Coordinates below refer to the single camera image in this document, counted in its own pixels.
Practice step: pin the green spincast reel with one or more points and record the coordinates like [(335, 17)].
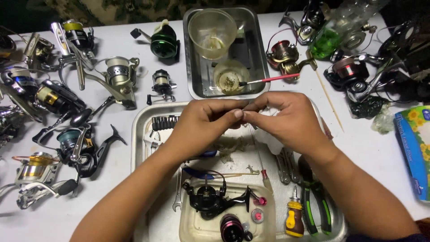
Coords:
[(164, 42)]

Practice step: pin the clear crumpled plastic bag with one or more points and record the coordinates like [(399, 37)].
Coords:
[(383, 121)]

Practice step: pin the pink reel knob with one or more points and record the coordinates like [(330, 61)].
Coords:
[(259, 201)]

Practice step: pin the stubby yellow and brown screwdriver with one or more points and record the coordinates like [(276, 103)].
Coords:
[(294, 218)]

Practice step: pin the black reel with yellow spool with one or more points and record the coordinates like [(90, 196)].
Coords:
[(75, 35)]

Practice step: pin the small greasy round dish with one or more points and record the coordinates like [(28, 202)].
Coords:
[(230, 79)]

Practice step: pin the black and silver spinning reel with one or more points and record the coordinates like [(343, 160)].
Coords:
[(310, 20)]

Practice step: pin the black reel with red spool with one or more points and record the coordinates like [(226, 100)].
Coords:
[(349, 72)]

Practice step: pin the red and gold spinning reel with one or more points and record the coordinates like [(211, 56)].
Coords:
[(285, 55)]

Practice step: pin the small black baitcasting reel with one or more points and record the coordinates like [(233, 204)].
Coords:
[(162, 82)]

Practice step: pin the wooden skewer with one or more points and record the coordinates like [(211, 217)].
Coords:
[(329, 100)]

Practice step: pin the black reel with teal spool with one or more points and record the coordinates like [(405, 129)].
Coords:
[(79, 151)]

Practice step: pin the black and gold spinning reel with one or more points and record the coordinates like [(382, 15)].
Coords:
[(53, 99)]

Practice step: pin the person's left hand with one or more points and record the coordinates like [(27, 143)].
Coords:
[(198, 124)]

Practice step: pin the blue and silver reel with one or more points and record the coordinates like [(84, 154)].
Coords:
[(20, 80)]

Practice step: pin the silver folding multi-tool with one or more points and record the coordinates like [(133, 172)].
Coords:
[(287, 168)]

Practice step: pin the clear bottle with green liquid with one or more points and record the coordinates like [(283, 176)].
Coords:
[(339, 30)]

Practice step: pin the white tissue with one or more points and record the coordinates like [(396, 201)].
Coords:
[(272, 143)]

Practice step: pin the round pink and silver part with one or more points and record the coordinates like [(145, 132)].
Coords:
[(257, 216)]

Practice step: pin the bronze spinning reel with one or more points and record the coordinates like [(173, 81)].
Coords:
[(42, 48)]

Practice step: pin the red pen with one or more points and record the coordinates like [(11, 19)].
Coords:
[(327, 129)]

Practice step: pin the black screwdriver bit holder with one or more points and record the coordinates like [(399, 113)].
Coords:
[(164, 122)]

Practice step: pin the chrome spinning reel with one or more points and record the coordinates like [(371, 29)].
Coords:
[(10, 122)]

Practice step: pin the small metal bracket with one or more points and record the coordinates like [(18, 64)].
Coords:
[(252, 169)]

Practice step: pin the silver reel with orange spool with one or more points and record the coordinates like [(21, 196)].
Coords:
[(33, 171)]

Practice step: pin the green and black pliers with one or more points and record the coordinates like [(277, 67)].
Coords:
[(317, 198)]

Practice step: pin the dark green plastic bag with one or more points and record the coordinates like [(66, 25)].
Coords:
[(368, 107)]

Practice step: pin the black reel body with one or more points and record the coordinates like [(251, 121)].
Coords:
[(208, 201)]

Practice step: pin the large shallow metal tray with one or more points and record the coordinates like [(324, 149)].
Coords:
[(147, 114)]

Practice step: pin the small steel spanner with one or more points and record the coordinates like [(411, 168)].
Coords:
[(178, 191)]

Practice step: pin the blue plastic piece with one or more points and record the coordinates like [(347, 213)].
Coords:
[(196, 173)]

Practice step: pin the clear plastic cup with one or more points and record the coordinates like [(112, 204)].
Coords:
[(211, 33)]

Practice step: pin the translucent plastic container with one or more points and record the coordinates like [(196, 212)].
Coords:
[(265, 228)]

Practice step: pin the deep steel tray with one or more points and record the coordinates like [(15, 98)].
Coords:
[(255, 50)]

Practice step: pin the heap of black reels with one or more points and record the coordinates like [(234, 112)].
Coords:
[(408, 57)]

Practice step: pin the silver adjustable wrench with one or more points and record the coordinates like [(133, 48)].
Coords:
[(153, 139)]

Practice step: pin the black spool with pink rings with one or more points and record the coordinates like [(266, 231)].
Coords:
[(231, 228)]

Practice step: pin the camouflage cloth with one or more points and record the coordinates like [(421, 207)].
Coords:
[(117, 8)]

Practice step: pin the thin wooden stick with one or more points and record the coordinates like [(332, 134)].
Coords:
[(231, 174)]

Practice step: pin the blue flowered tissue box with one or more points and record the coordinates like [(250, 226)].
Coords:
[(415, 151)]

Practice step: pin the person's right hand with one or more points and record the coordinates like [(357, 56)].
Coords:
[(292, 124)]

